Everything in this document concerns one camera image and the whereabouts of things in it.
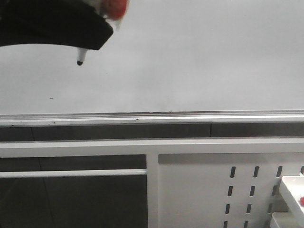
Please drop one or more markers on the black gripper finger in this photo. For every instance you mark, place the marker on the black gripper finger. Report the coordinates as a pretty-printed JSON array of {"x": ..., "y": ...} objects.
[{"x": 56, "y": 22}]

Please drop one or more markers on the red capped whiteboard marker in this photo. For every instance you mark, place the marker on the red capped whiteboard marker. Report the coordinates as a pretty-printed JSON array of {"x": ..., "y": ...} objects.
[{"x": 301, "y": 201}]

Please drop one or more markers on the orange magnetic marker holder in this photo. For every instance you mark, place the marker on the orange magnetic marker holder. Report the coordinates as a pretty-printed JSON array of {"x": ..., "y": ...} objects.
[{"x": 113, "y": 10}]

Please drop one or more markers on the white metal pegboard stand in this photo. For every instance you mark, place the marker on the white metal pegboard stand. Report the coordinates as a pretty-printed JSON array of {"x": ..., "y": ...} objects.
[{"x": 174, "y": 183}]

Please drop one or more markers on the white upper plastic tray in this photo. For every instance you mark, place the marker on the white upper plastic tray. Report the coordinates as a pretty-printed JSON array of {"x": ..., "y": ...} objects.
[{"x": 292, "y": 190}]

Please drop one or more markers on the white plastic tray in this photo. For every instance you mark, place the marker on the white plastic tray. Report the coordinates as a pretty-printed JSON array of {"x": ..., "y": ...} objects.
[
  {"x": 283, "y": 220},
  {"x": 292, "y": 190}
]

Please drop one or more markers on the white lower plastic tray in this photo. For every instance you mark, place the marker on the white lower plastic tray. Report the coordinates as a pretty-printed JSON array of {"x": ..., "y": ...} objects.
[{"x": 283, "y": 220}]

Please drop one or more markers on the white whiteboard with aluminium frame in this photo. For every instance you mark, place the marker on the white whiteboard with aluminium frame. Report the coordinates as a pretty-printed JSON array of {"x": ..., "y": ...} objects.
[{"x": 171, "y": 61}]

